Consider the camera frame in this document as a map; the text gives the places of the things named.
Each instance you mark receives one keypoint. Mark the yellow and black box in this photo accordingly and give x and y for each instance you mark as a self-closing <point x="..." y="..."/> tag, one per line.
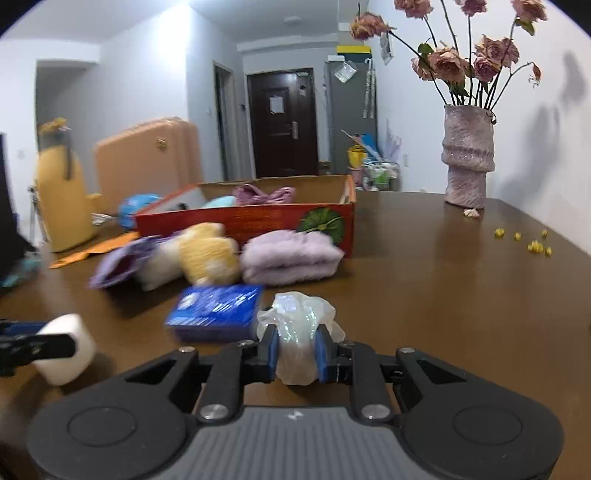
<point x="353" y="50"/>

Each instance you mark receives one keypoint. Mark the black paper shopping bag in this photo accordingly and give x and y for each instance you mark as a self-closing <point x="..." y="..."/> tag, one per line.
<point x="7" y="221"/>

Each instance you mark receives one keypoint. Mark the pink satin scrunchie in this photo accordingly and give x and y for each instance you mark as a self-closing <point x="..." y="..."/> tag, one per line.
<point x="263" y="196"/>

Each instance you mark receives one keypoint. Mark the grey refrigerator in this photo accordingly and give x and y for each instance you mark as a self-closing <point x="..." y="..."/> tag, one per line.
<point x="346" y="120"/>

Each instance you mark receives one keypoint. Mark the dark brown entrance door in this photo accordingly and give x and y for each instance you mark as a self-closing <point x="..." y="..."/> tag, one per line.
<point x="281" y="138"/>

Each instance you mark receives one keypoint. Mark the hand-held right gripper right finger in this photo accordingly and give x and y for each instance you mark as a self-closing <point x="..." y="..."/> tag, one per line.
<point x="322" y="353"/>

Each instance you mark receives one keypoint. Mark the red cardboard box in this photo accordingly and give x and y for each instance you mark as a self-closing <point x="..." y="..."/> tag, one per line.
<point x="258" y="217"/>

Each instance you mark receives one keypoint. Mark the peach ribbed suitcase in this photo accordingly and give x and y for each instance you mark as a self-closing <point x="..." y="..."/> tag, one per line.
<point x="147" y="161"/>

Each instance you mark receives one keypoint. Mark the pink textured vase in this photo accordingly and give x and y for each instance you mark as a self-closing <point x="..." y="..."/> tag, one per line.
<point x="468" y="157"/>

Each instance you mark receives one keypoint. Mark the small rack with bottles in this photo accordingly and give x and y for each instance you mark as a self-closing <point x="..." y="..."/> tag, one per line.
<point x="381" y="175"/>

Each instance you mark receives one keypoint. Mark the blue wet wipes pack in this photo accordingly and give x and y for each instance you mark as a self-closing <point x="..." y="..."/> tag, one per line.
<point x="138" y="207"/>

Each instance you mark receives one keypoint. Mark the clear plastic bag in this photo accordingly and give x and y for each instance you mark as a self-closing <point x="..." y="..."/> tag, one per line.
<point x="295" y="318"/>

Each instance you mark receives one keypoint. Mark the round ceiling lamp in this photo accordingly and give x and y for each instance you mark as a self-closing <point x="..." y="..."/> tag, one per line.
<point x="293" y="19"/>

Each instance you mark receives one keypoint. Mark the white paper notice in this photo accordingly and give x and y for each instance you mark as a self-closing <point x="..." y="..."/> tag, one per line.
<point x="277" y="105"/>

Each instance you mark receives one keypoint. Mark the yellow fluffy plush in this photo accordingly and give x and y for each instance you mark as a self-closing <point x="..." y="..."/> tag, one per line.
<point x="207" y="258"/>

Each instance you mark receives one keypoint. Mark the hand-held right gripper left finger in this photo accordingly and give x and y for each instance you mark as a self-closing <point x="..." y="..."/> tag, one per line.
<point x="272" y="353"/>

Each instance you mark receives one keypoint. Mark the fallen dried petal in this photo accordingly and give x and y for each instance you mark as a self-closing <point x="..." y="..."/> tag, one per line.
<point x="471" y="213"/>

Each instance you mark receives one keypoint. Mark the yellow bucket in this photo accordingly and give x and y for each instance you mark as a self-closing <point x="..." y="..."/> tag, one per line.
<point x="356" y="158"/>

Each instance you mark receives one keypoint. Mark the yellow thermos jug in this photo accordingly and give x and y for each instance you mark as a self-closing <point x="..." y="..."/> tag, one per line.
<point x="62" y="198"/>

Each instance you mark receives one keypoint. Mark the clear bag on refrigerator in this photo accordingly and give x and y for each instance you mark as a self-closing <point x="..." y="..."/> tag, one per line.
<point x="345" y="73"/>

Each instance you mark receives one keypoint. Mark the white foam cube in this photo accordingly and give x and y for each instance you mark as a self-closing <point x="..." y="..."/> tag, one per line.
<point x="64" y="374"/>

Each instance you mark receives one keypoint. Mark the small teal snack packet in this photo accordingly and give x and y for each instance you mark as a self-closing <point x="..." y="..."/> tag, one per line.
<point x="18" y="273"/>

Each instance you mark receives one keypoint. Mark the bunch of dried pink roses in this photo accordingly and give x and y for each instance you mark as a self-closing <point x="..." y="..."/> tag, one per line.
<point x="448" y="62"/>

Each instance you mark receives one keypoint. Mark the hanging folded umbrella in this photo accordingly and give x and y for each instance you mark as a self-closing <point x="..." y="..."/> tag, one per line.
<point x="368" y="92"/>

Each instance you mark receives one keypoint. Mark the blue tissue packet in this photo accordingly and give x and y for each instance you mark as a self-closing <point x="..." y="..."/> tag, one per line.
<point x="212" y="309"/>

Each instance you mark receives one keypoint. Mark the lilac fluffy towel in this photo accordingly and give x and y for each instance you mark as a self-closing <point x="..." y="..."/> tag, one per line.
<point x="291" y="258"/>

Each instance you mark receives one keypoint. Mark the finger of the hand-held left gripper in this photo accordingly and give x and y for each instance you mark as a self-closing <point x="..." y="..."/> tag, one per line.
<point x="41" y="348"/>
<point x="21" y="327"/>

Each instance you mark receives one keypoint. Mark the scattered yellow flower buds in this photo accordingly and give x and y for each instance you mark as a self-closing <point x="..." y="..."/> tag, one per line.
<point x="535" y="247"/>

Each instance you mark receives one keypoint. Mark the wall picture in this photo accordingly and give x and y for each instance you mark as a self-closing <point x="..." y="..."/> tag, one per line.
<point x="386" y="48"/>

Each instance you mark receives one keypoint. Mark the side room door frame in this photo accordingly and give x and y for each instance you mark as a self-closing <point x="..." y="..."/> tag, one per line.
<point x="224" y="124"/>

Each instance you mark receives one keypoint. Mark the purple fabric pouch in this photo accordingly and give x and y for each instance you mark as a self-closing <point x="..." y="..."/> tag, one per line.
<point x="120" y="265"/>

